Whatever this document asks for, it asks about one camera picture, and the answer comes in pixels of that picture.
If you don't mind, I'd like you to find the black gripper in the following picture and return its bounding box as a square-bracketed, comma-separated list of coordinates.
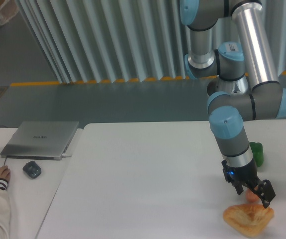
[222, 158, 276, 208]

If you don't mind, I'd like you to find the triangular golden bread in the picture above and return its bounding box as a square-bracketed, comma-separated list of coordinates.
[223, 204, 275, 238]

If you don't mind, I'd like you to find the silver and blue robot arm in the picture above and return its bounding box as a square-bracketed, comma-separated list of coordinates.
[180, 0, 286, 208]

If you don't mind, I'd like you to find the person's hand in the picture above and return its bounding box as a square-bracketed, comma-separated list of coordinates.
[0, 166, 11, 183]

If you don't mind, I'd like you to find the brown egg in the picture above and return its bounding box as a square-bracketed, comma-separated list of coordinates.
[245, 190, 259, 203]

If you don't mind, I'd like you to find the green bell pepper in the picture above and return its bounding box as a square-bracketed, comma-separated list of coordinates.
[250, 142, 264, 167]

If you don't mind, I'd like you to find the silver closed laptop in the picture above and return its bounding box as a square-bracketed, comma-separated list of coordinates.
[0, 121, 79, 160]

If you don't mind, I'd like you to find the dark grey 3D mouse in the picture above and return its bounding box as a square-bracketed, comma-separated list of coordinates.
[22, 161, 42, 179]

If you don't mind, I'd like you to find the corrugated metal panel barrier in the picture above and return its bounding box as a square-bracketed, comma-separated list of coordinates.
[15, 0, 286, 83]

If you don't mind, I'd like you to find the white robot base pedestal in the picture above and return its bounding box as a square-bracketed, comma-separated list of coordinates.
[206, 78, 219, 97]

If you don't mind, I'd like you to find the white laptop charging cable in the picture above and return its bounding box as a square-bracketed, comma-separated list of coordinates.
[62, 134, 77, 158]

